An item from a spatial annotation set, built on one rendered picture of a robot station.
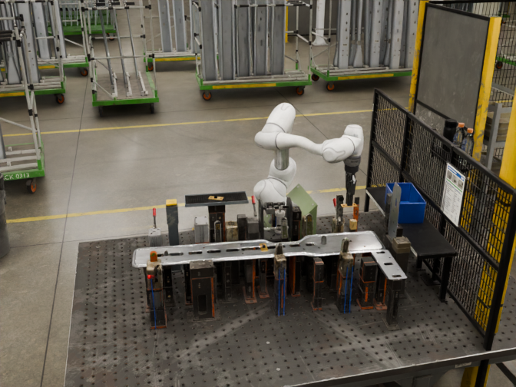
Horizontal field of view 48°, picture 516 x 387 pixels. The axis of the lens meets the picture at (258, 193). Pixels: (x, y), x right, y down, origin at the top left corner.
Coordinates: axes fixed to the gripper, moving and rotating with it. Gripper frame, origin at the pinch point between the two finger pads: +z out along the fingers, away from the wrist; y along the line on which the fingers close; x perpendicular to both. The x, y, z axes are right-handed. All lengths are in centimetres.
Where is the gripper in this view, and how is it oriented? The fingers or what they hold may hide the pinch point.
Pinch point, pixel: (349, 198)
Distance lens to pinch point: 318.0
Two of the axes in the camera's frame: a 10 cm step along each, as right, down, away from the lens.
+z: 0.0, 9.1, 4.2
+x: 9.9, -0.6, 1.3
